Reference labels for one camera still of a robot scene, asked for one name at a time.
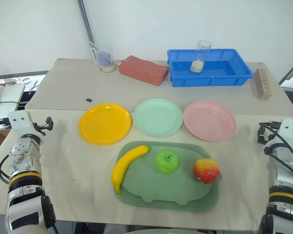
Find black laptop cable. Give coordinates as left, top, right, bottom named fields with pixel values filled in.
left=0, top=100, right=25, bottom=106

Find red brick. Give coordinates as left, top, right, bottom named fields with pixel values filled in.
left=118, top=55, right=170, bottom=86

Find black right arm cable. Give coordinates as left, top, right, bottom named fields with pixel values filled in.
left=259, top=123, right=293, bottom=182

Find clear cup with purple scoop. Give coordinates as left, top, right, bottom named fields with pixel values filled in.
left=89, top=41, right=117, bottom=73

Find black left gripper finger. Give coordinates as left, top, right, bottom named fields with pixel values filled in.
left=45, top=116, right=55, bottom=131

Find mint green plastic plate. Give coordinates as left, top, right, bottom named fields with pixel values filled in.
left=133, top=98, right=184, bottom=137

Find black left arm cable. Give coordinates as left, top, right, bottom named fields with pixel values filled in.
left=0, top=154, right=11, bottom=186

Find pink plastic plate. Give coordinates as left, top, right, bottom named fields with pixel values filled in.
left=183, top=100, right=237, bottom=142

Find yellow plastic plate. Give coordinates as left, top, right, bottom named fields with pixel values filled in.
left=78, top=103, right=132, bottom=146

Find clear cup with grain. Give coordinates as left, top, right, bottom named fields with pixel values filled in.
left=190, top=39, right=212, bottom=73

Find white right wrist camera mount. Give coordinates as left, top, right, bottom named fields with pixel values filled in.
left=277, top=118, right=293, bottom=148

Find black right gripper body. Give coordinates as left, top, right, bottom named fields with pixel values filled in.
left=265, top=121, right=281, bottom=148

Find wooden block with holes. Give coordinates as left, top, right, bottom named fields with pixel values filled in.
left=252, top=68, right=273, bottom=100

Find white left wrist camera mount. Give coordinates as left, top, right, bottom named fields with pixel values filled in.
left=7, top=110, right=34, bottom=135

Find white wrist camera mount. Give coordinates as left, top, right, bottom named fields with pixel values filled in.
left=277, top=118, right=293, bottom=148
left=7, top=110, right=34, bottom=135

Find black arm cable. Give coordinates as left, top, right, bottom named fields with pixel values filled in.
left=0, top=154, right=11, bottom=186
left=259, top=123, right=293, bottom=182

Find blue plastic bin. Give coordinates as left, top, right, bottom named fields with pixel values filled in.
left=167, top=48, right=254, bottom=88

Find beige table cloth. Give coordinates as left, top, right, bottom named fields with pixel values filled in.
left=0, top=109, right=293, bottom=232

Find scissors with pale handles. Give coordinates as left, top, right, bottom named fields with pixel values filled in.
left=14, top=77, right=32, bottom=85

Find grey metal pole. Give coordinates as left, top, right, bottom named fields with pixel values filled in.
left=77, top=0, right=94, bottom=44

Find green plastic tray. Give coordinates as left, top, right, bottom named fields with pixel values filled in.
left=116, top=140, right=222, bottom=214

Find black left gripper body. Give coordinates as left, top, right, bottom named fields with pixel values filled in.
left=32, top=122, right=47, bottom=137

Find yellow banana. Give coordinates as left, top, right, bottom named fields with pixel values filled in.
left=111, top=145, right=151, bottom=195

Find red yellow peach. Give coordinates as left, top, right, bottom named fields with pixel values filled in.
left=193, top=158, right=220, bottom=184

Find green apple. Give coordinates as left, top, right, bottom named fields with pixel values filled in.
left=154, top=150, right=180, bottom=175

